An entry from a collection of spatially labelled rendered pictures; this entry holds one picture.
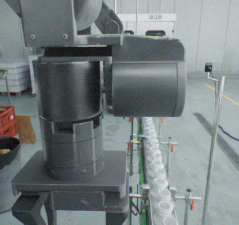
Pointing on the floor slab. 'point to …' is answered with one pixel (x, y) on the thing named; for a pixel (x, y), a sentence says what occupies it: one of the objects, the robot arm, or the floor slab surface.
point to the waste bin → (9, 171)
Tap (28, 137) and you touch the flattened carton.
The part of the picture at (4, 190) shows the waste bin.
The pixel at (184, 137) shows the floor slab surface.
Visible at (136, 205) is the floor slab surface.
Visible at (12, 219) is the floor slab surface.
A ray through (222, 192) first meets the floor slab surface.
